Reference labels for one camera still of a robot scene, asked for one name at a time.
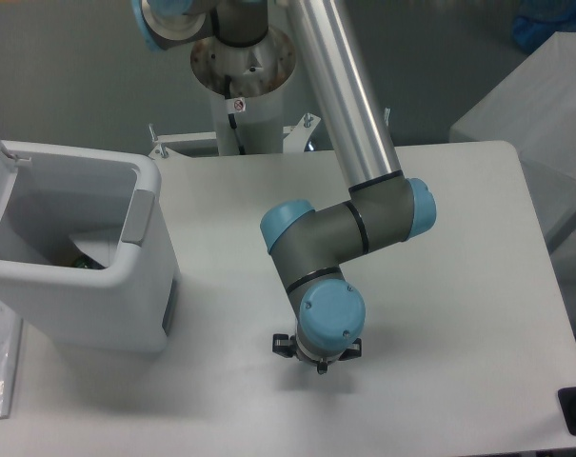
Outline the white mounting bracket frame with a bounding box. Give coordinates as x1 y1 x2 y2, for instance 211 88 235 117
149 113 321 158

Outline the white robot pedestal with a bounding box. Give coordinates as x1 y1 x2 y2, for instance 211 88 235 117
190 27 296 136

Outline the clear plastic wrapper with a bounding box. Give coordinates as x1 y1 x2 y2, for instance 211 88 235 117
70 228 121 268

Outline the white trash can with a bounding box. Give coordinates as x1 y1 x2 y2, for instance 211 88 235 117
0 139 180 352

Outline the blue bag in background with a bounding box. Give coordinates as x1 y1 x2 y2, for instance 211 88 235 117
511 1 576 54

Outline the black pedestal cable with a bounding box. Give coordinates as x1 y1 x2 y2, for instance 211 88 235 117
223 74 247 156

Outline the trash inside can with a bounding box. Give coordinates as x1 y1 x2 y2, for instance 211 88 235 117
71 254 99 269

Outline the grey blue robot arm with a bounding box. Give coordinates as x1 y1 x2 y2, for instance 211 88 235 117
131 1 436 373

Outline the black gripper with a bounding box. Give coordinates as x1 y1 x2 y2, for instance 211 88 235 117
272 333 363 375

